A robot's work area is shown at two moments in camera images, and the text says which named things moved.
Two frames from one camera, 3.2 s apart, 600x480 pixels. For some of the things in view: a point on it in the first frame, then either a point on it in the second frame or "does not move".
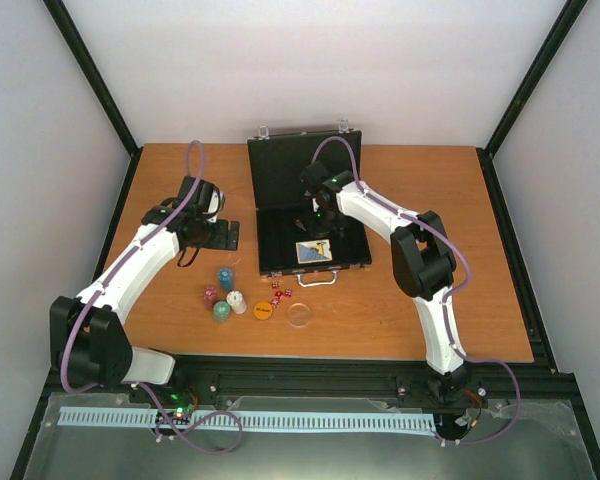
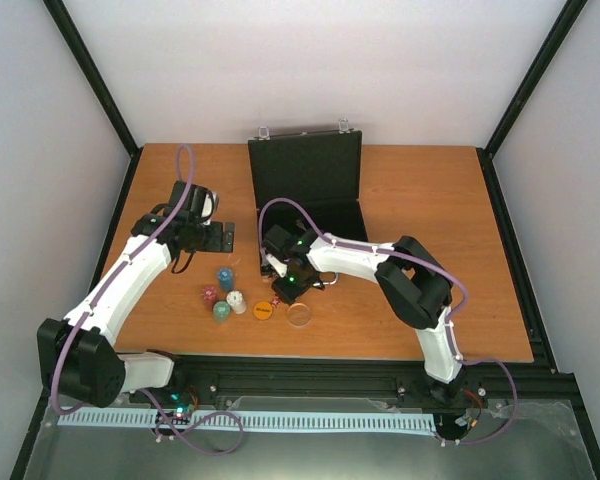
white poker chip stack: [236, 302] does not move
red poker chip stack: [209, 295] does not move
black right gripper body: [327, 222] -> [314, 277]
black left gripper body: [210, 240] does not move
